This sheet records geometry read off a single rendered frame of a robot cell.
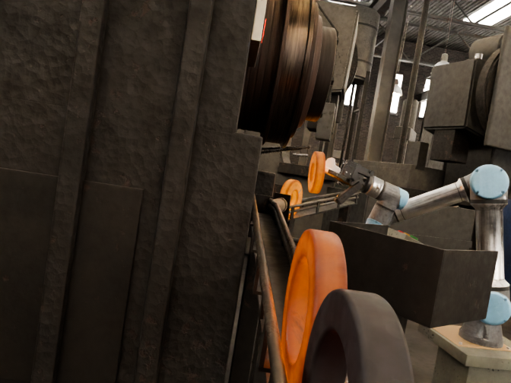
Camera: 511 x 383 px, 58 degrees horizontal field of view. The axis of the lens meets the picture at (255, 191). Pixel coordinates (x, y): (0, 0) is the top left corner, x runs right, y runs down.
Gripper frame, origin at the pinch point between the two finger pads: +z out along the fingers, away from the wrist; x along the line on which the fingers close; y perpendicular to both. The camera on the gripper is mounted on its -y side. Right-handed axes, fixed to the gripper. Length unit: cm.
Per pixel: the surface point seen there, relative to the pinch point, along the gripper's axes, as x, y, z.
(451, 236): -186, 11, -152
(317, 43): 45, 26, 22
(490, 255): 84, -9, -24
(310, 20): 50, 29, 26
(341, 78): -226, 98, -26
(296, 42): 51, 22, 27
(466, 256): 89, -11, -16
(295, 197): -25.5, -13.4, -1.1
